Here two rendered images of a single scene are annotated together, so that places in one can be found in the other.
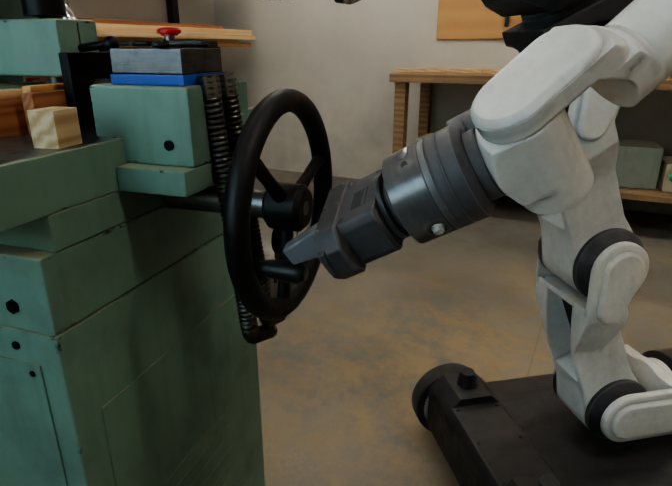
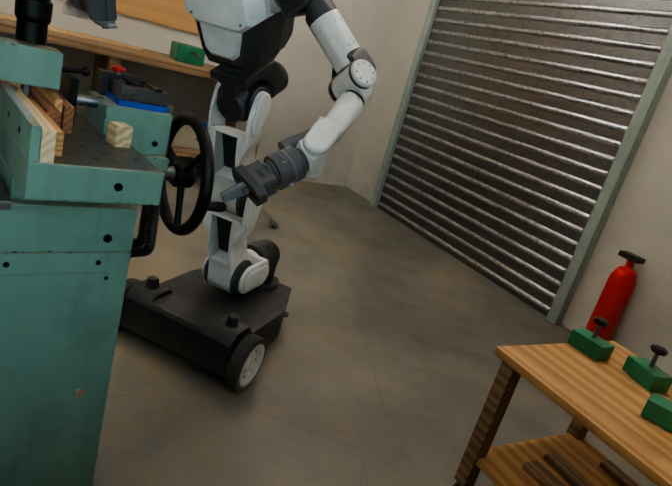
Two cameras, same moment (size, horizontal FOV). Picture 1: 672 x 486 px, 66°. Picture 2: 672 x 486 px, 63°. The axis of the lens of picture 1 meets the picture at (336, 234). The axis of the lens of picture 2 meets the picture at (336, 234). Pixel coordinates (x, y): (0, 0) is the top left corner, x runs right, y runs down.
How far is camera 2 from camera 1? 1.03 m
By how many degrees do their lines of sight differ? 58
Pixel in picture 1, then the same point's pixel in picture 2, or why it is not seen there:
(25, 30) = (32, 54)
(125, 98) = (132, 116)
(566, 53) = (331, 129)
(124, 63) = (130, 95)
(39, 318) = (124, 242)
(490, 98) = (312, 140)
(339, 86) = not seen: outside the picture
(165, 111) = (156, 125)
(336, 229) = (263, 186)
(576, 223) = not seen: hidden behind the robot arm
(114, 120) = not seen: hidden behind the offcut
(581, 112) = (254, 122)
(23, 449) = (72, 334)
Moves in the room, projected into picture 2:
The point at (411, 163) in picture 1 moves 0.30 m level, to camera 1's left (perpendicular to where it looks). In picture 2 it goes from (287, 161) to (190, 161)
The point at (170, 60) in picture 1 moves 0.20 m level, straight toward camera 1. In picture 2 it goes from (161, 99) to (247, 127)
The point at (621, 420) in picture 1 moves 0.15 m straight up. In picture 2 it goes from (248, 280) to (256, 244)
